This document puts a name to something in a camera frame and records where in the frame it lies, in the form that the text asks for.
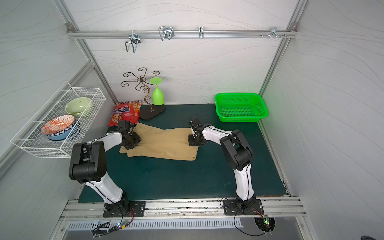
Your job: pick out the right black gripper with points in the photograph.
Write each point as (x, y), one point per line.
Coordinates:
(195, 140)

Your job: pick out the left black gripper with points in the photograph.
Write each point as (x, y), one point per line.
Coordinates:
(133, 141)

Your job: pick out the tan long pants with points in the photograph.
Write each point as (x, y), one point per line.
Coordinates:
(171, 144)

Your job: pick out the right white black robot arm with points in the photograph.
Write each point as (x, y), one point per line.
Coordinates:
(238, 154)

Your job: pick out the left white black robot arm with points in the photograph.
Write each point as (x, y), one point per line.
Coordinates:
(89, 166)

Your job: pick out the red snack bag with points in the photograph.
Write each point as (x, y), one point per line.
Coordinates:
(126, 111)

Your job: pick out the dark metal scroll stand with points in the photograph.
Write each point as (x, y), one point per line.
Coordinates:
(143, 86)

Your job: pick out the dark green table mat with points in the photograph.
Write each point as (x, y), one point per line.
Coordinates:
(209, 176)

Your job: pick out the green plastic basket tray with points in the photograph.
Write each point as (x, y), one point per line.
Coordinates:
(240, 107)

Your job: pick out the green plastic goblet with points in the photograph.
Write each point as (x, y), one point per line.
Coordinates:
(158, 96)

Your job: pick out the light green ceramic bowl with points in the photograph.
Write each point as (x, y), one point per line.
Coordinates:
(79, 107)

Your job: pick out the orange blue patterned bowl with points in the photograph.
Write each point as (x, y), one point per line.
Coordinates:
(59, 128)

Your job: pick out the white vent grille strip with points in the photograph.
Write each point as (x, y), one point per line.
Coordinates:
(159, 224)

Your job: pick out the double prong metal hook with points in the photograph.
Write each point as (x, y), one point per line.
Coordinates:
(133, 42)

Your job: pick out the metal clip hook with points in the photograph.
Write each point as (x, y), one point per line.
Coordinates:
(166, 33)

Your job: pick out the right end metal hook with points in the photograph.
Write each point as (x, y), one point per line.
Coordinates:
(274, 34)

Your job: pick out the left black mount plate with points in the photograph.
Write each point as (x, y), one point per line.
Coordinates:
(136, 208)

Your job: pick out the black mount plate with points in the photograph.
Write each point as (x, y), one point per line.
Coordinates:
(136, 208)
(231, 207)

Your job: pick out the white wire wall basket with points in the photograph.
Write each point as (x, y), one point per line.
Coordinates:
(30, 139)

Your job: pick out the right black mount plate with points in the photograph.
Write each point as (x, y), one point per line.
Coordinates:
(231, 207)

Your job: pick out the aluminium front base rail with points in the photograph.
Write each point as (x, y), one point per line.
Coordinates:
(185, 209)

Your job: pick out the small metal bracket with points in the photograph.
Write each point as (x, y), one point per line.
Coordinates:
(201, 32)

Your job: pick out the aluminium top rail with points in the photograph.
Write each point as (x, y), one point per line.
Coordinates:
(179, 34)

